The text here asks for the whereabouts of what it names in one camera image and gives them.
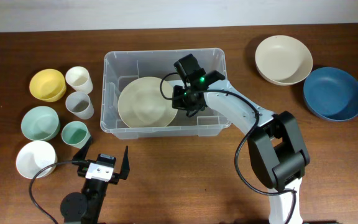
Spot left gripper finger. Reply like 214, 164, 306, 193
119, 146, 130, 180
72, 137, 93, 164

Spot beige bowl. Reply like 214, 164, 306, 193
117, 77, 178, 128
255, 35, 313, 86

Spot dark blue bowl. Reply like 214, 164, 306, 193
303, 67, 358, 122

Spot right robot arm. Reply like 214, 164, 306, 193
170, 54, 310, 223

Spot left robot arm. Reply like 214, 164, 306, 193
60, 139, 130, 223

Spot mint green cup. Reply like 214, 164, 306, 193
62, 121, 91, 149

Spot white label in bin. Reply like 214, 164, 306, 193
168, 80, 183, 87

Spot white bowl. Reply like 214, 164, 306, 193
16, 141, 57, 179

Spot mint green bowl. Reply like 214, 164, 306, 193
21, 106, 60, 141

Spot translucent grey cup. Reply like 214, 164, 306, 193
65, 91, 94, 119

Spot clear plastic storage bin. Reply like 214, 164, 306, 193
99, 47, 232, 141

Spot cream cup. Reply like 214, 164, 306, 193
65, 66, 93, 94

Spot yellow bowl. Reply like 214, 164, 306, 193
29, 68, 67, 102

